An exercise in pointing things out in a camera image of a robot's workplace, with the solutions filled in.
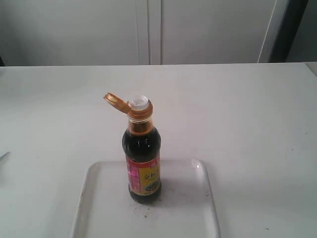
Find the dark soy sauce bottle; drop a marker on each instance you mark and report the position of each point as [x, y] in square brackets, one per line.
[141, 143]

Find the clear plastic tray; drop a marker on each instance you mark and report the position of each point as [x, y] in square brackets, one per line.
[184, 209]

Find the white cabinet doors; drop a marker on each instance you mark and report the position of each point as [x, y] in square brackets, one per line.
[132, 32]

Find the dark monitor stand pole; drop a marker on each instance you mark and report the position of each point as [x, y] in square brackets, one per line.
[296, 39]

